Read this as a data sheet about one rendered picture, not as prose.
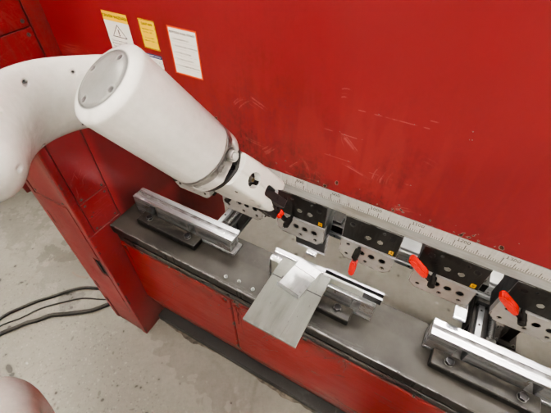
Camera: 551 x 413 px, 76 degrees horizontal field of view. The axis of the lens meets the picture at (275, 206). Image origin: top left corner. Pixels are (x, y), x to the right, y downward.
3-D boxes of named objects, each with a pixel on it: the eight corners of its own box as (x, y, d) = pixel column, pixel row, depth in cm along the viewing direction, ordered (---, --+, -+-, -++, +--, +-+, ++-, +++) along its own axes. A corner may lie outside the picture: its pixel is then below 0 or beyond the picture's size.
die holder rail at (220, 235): (138, 211, 156) (132, 195, 149) (148, 202, 159) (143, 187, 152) (234, 256, 139) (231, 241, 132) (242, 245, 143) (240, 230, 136)
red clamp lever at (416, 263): (412, 260, 84) (435, 288, 86) (416, 248, 86) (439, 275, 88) (406, 262, 85) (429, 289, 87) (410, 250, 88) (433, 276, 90)
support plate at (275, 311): (242, 319, 108) (242, 319, 108) (283, 258, 124) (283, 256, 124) (295, 348, 102) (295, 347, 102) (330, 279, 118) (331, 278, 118)
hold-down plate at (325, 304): (269, 288, 129) (269, 283, 127) (275, 277, 132) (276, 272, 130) (346, 326, 119) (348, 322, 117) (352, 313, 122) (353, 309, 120)
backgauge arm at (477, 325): (454, 357, 125) (471, 341, 115) (480, 234, 164) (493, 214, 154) (479, 369, 123) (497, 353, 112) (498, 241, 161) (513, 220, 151)
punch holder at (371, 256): (337, 254, 103) (345, 215, 91) (348, 233, 108) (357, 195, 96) (388, 275, 98) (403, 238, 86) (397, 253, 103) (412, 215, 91)
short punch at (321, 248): (295, 245, 117) (296, 226, 110) (298, 241, 118) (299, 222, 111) (323, 257, 114) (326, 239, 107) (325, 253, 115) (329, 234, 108)
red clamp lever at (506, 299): (504, 297, 77) (528, 327, 79) (506, 283, 80) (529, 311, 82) (496, 298, 78) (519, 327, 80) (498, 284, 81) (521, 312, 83)
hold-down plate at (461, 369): (426, 365, 110) (430, 362, 108) (430, 351, 113) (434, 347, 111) (535, 419, 100) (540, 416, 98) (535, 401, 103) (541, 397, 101)
